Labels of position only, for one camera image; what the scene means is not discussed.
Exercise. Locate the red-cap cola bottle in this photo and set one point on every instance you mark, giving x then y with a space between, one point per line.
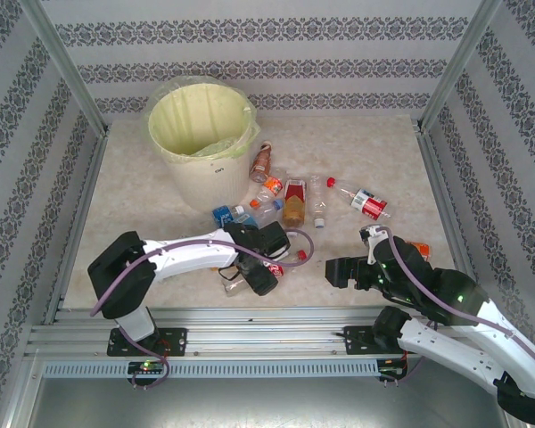
277 270

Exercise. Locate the orange fruit-print label bottle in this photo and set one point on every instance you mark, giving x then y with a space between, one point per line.
421 249

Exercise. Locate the blue-cap bottle light-blue label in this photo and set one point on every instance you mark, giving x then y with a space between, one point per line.
265 213

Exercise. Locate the clear unlabelled white-cap bottle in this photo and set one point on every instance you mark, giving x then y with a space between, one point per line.
318 203

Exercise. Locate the white-cap bottle blue label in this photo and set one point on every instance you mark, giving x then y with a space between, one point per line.
223 216

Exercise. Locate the red-cap bottle red-white label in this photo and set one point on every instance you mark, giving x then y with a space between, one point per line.
369 203

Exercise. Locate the amber tea bottle red label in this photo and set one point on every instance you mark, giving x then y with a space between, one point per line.
294 196

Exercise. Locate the clear bottle green label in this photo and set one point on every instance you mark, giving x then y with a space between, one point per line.
214 148

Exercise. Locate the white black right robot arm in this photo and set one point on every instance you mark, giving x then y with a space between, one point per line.
450 352

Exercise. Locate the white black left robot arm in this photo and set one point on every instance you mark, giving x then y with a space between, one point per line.
183 256

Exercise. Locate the cream plastic bin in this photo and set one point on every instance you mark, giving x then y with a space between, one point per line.
214 183

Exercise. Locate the orange-cap orange-label clear bottle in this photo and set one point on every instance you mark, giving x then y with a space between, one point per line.
273 185

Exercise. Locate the small controller board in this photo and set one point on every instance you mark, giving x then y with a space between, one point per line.
147 366
390 369

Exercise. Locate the brown coffee bottle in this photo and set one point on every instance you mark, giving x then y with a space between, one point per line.
260 165

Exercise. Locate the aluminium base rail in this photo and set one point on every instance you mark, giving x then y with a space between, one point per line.
258 334

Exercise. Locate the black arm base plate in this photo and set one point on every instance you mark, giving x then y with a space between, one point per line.
174 341
354 341

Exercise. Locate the aluminium side rail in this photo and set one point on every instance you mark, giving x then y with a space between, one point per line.
78 223
441 196

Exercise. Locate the aluminium frame post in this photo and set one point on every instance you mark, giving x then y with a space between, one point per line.
461 62
62 62

